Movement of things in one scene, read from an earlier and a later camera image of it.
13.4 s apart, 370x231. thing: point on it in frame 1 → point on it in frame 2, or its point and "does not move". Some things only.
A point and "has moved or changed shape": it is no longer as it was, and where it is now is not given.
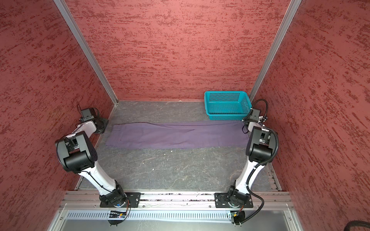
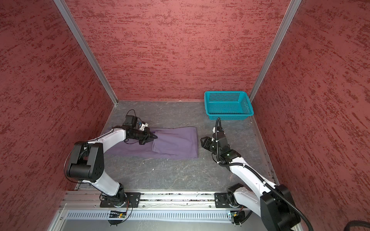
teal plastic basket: x=227 y=105 does not move
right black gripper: x=249 y=117 → x=206 y=142
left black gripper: x=105 y=121 → x=146 y=139
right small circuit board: x=239 y=217 does not move
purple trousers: x=177 y=135 has moved or changed shape
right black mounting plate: x=221 y=200 does not move
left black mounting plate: x=131 y=200 does not move
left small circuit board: x=116 y=214 does not move
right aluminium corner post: x=292 y=10 does not move
